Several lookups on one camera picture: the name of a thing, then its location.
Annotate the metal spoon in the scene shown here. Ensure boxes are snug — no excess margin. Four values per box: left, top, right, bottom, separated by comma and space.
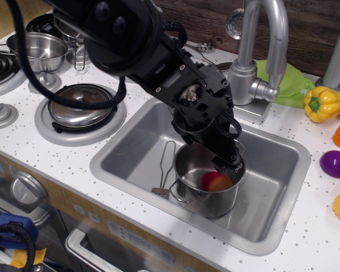
192, 53, 232, 72

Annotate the silver oven door handle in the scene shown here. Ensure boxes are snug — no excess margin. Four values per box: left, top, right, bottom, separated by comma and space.
64, 228, 162, 272

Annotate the green cloth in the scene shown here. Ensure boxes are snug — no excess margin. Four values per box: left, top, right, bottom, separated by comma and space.
256, 59, 315, 109

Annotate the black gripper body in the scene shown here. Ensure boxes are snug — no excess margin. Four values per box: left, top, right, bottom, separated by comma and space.
173, 63, 242, 165

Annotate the small steel saucepan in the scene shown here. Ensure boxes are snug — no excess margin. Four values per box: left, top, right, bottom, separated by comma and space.
53, 14, 89, 71

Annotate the front burner pot lid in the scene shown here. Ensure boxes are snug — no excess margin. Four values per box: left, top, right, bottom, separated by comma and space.
48, 84, 117, 133

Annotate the small steel bowl pan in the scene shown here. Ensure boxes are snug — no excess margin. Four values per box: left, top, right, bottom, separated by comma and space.
0, 32, 68, 72

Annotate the silver oven dial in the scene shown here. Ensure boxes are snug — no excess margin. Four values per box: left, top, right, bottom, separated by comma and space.
10, 171, 48, 205

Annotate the stainless steel pot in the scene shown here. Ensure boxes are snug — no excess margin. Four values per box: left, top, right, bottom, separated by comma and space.
169, 143, 245, 218

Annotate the silver middle stove knob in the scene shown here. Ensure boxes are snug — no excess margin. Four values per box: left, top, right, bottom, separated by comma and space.
34, 71, 62, 93

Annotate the yellow tape piece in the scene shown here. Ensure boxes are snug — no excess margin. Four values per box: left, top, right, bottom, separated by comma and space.
10, 248, 47, 269

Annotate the red toy sweet potato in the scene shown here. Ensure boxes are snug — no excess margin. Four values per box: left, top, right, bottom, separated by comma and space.
201, 171, 234, 192

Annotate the blue clamp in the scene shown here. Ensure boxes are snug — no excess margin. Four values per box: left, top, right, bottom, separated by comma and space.
0, 213, 39, 249

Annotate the black coil burner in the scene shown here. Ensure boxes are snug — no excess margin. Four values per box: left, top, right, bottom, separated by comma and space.
0, 54, 20, 84

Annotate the silver stove knob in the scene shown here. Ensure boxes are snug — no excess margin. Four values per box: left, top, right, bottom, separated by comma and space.
0, 103, 19, 129
34, 71, 62, 93

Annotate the black braided cable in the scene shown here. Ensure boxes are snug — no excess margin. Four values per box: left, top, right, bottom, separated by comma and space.
4, 0, 188, 110

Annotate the purple toy eggplant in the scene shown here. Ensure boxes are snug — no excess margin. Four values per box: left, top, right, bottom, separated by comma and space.
320, 151, 340, 179

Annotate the silver toy faucet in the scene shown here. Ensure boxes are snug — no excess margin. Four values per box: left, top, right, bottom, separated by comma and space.
226, 1, 289, 125

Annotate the silver sink basin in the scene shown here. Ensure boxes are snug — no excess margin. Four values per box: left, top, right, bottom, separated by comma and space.
90, 99, 311, 255

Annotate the metal slotted ladle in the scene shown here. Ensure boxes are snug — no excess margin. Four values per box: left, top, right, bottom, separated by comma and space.
226, 8, 244, 40

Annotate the yellow toy bell pepper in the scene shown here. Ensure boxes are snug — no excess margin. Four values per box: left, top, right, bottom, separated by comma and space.
304, 86, 340, 122

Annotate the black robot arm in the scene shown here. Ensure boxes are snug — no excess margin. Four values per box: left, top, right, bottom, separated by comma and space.
50, 1, 243, 172

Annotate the metal whisk utensil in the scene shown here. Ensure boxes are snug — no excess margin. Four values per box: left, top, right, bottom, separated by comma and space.
185, 42, 214, 53

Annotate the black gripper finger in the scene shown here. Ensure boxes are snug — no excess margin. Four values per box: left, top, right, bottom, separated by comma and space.
232, 161, 243, 174
211, 156, 230, 175

